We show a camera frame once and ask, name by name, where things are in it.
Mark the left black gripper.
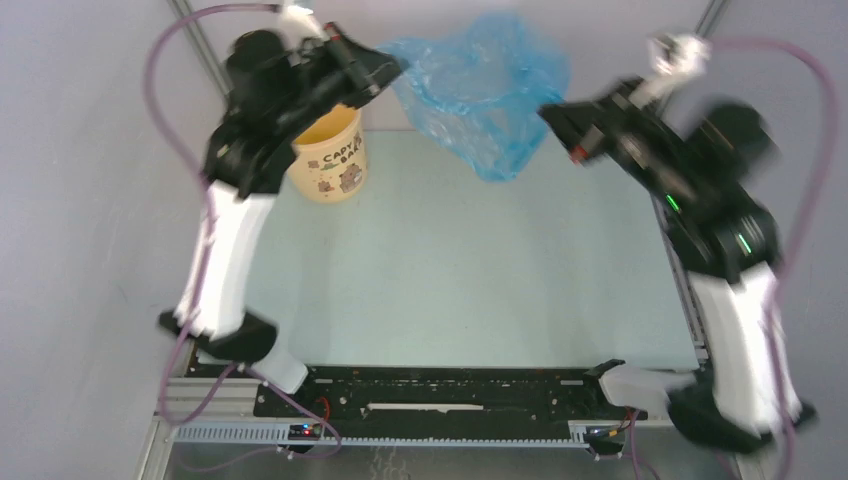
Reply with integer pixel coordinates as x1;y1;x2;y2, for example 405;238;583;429
275;23;410;141

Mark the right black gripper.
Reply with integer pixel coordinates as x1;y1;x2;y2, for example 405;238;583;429
539;73;696;209

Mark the yellow capybara trash bin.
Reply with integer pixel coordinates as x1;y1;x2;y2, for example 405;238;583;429
286;105;368;204

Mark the blue plastic trash bag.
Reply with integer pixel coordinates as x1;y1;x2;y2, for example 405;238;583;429
378;12;570;182

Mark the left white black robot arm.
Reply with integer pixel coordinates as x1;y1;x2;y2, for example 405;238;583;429
159;23;407;417

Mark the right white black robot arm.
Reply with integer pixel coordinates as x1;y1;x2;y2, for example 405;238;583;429
538;77;816;455

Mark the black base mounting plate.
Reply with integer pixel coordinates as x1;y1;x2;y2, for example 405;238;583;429
253;366;628;440

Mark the right small circuit board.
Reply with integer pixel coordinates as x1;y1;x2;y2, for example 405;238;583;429
584;428;626;443

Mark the small circuit board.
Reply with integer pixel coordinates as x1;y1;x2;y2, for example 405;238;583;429
287;425;322;441
584;428;626;443

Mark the left small circuit board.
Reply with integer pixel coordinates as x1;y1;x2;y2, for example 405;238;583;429
287;425;322;441

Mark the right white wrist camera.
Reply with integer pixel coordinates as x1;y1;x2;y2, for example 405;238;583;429
628;32;712;108

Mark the white toothed cable duct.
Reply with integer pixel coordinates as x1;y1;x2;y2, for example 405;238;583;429
172;422;588;449

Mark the aluminium frame rail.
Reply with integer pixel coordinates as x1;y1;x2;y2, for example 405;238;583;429
153;378;266;429

